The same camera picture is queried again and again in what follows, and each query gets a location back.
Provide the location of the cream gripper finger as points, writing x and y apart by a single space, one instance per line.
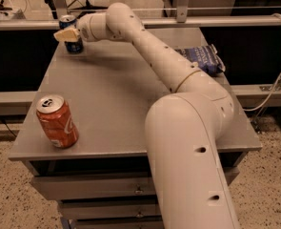
70 34

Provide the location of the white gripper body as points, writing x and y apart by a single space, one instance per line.
85 29

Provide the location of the blue pepsi can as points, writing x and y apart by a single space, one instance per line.
67 21

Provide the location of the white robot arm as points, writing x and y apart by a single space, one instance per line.
181 127

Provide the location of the orange soda can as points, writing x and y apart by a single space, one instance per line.
53 113

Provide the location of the blue chip bag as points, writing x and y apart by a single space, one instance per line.
205 57

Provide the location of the grey drawer cabinet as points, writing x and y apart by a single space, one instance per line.
110 90

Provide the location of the top grey drawer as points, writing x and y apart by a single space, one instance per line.
109 185

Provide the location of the grey drawer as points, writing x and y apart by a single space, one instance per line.
124 223
111 208
109 185

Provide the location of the middle grey drawer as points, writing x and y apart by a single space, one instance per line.
111 208

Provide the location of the bottom grey drawer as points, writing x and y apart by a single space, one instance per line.
124 223

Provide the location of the metal railing frame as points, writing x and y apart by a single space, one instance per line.
38 14

